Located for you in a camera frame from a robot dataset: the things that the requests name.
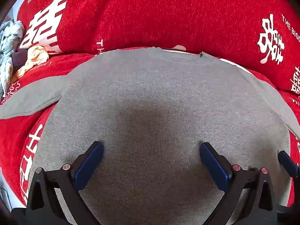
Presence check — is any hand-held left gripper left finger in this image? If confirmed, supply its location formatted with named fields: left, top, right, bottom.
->
left=26, top=141, right=104, bottom=225

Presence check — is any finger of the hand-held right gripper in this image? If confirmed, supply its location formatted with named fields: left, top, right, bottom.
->
left=278, top=150, right=299, bottom=177

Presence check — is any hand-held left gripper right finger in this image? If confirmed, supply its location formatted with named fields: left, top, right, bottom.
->
left=199, top=142, right=278, bottom=225

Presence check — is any grey knit sweater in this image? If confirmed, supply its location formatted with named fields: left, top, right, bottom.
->
left=0, top=47, right=300, bottom=225

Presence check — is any red printed sofa seat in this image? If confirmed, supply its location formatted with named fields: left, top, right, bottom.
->
left=0, top=52, right=300, bottom=207

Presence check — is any orange and white cloth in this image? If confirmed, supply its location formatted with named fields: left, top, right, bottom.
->
left=9, top=45, right=48, bottom=82

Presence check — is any dark purple cloth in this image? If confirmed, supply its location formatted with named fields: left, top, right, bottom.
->
left=12, top=49, right=29, bottom=67

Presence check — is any pale blue crumpled cloth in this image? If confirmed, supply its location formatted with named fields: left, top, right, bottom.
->
left=0, top=20, right=25, bottom=99

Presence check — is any red printed sofa backrest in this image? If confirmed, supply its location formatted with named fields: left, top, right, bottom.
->
left=16, top=0, right=300, bottom=92

